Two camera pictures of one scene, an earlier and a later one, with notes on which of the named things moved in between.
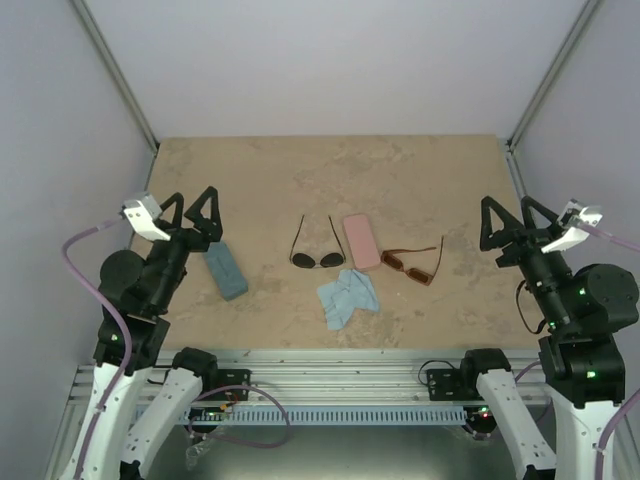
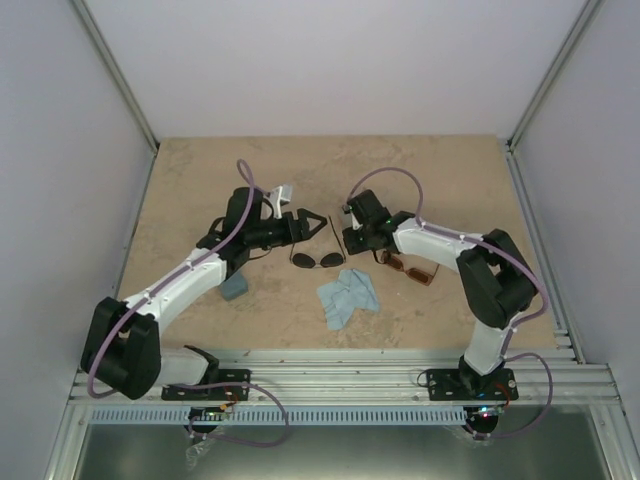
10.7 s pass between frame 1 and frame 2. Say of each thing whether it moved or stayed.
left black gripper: moved
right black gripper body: moved
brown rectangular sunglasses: stayed
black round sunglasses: stayed
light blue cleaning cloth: stayed
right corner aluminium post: stayed
